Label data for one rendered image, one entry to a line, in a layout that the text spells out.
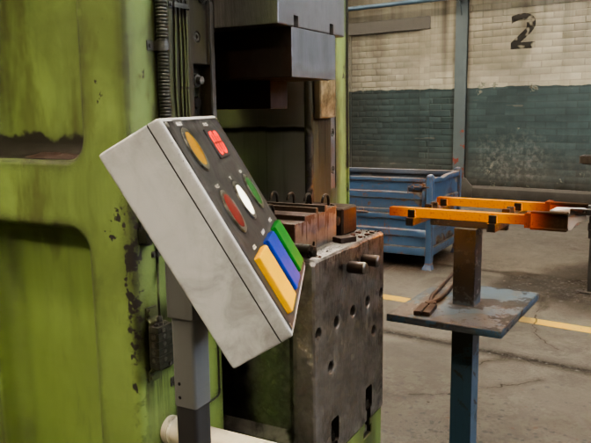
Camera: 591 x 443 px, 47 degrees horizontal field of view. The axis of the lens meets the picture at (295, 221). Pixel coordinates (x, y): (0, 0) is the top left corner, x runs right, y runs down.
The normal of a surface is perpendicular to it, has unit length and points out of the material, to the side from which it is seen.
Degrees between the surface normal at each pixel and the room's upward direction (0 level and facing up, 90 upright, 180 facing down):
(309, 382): 90
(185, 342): 90
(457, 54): 90
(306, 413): 90
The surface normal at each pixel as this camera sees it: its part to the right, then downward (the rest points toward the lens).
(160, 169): -0.06, 0.16
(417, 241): -0.49, 0.15
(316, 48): 0.88, 0.07
